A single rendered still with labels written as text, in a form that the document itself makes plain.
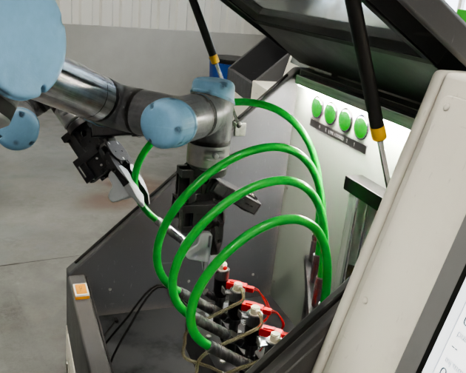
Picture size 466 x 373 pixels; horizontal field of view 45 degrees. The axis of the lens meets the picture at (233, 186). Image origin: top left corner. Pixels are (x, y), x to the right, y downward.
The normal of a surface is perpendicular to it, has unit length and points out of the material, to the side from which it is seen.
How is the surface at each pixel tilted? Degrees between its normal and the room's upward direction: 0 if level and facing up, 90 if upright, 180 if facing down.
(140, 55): 90
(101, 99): 95
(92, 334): 0
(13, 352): 0
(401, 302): 76
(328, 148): 90
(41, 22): 84
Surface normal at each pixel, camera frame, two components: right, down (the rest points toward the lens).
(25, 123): 0.39, 0.34
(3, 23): 0.91, 0.11
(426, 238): -0.88, -0.18
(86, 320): 0.09, -0.94
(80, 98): 0.68, 0.62
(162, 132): -0.48, 0.25
